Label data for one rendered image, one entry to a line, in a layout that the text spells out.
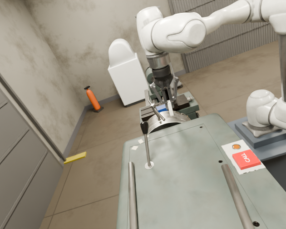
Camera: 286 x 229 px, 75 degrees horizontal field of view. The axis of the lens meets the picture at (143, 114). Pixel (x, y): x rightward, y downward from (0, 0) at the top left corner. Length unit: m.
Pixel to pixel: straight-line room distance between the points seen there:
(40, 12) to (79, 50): 1.03
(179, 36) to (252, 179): 0.45
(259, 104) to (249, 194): 0.81
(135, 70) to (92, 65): 1.25
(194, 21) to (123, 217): 0.60
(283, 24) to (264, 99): 0.48
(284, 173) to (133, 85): 3.12
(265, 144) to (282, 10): 0.81
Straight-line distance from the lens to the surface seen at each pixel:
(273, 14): 1.02
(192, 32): 0.56
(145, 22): 0.71
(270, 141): 1.46
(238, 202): 0.57
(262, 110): 1.34
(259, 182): 0.64
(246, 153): 0.69
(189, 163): 0.70
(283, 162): 1.67
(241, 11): 1.02
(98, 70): 4.82
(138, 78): 4.03
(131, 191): 0.67
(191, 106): 1.65
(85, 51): 4.77
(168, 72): 0.77
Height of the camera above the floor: 1.76
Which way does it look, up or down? 28 degrees down
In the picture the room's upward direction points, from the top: 23 degrees counter-clockwise
